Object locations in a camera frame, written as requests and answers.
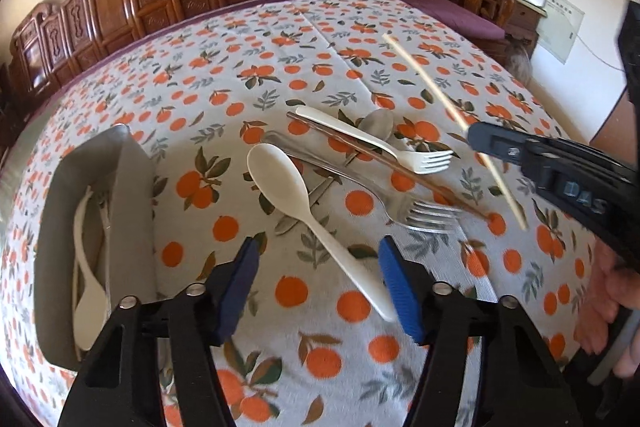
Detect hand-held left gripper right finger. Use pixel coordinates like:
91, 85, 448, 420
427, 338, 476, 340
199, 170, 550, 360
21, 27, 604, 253
377, 236, 585, 427

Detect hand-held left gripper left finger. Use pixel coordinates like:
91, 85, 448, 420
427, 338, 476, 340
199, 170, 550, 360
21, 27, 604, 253
57, 236, 262, 427

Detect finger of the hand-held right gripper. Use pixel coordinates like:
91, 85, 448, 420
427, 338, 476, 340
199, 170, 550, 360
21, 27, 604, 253
467, 121, 540, 181

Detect metal fork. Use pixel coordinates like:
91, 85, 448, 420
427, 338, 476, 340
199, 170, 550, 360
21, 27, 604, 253
260, 130, 463, 236

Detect brown chopstick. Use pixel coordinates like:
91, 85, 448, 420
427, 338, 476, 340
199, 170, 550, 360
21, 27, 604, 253
286, 112, 494, 222

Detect light bamboo chopstick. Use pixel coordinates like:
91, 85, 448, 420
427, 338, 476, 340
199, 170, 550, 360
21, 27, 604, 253
381, 32, 530, 232

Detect white plastic spoon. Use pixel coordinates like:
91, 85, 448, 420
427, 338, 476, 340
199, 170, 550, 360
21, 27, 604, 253
246, 143, 397, 323

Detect metal spoon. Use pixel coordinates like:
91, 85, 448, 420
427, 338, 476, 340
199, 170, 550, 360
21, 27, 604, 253
274, 108, 396, 236

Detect rectangular metal tray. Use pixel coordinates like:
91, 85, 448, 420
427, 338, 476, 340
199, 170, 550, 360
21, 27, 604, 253
34, 123, 162, 366

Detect white plastic fork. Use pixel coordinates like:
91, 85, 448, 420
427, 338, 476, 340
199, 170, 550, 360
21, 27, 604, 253
294, 105, 455, 176

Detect white soup spoon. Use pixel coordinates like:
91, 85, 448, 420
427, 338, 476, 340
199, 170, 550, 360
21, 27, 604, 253
72, 191, 112, 354

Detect person's right hand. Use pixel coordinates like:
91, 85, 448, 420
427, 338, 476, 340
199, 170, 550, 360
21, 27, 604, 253
574, 238, 640, 379

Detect grey plastic bag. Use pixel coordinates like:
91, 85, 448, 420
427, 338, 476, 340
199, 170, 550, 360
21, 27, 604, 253
504, 43, 532, 84

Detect wooden side table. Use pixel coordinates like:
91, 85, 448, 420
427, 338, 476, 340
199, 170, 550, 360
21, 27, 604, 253
509, 0, 547, 50

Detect white panel board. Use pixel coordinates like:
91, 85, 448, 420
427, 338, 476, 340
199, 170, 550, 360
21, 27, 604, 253
537, 0, 586, 66

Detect square purple seat cushion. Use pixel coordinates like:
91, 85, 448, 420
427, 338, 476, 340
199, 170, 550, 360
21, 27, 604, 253
397, 0, 507, 41

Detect orange print tablecloth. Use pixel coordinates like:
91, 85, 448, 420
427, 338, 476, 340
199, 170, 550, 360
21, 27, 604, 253
0, 0, 601, 427

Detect white wall cable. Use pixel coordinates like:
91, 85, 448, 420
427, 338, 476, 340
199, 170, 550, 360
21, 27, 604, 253
574, 33, 628, 74

